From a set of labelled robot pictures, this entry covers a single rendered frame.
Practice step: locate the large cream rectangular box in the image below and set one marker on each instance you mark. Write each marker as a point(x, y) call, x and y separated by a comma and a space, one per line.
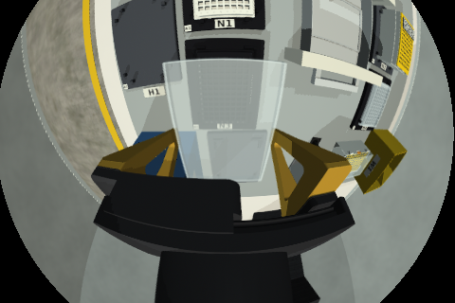
point(342, 29)

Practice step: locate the blue open-top bin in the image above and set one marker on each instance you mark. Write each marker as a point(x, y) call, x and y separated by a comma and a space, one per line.
point(153, 167)

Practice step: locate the yellow bin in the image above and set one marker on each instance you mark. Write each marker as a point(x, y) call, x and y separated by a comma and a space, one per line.
point(384, 147)

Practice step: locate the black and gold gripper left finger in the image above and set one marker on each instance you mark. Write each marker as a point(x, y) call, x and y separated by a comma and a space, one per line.
point(135, 158)

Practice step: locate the white label with black text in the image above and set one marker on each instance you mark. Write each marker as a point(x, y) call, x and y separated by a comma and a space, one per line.
point(154, 91)

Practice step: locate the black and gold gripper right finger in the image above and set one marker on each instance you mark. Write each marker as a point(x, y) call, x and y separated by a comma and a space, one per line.
point(324, 171)

